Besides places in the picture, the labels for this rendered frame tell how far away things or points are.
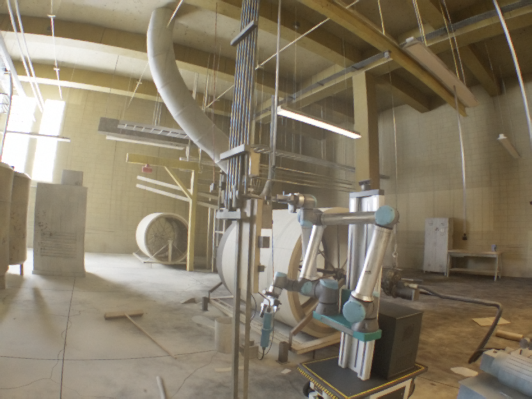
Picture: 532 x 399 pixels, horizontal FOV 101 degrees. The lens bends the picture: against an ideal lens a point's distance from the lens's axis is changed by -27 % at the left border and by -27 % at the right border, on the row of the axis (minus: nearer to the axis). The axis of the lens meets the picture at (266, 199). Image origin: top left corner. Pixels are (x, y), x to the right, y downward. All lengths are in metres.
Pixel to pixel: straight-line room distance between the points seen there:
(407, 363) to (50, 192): 7.36
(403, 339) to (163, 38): 7.47
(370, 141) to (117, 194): 9.72
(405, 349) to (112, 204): 11.84
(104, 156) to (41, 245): 6.37
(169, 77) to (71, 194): 3.58
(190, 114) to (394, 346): 6.29
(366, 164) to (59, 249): 8.05
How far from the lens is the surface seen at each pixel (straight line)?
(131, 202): 12.93
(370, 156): 8.36
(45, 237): 7.65
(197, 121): 7.19
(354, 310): 1.88
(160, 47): 7.67
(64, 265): 7.66
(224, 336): 3.52
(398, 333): 2.40
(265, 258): 3.68
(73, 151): 13.07
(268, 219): 1.84
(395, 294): 3.33
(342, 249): 4.82
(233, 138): 2.10
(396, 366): 2.53
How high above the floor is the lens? 1.49
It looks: 5 degrees up
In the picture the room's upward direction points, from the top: 3 degrees clockwise
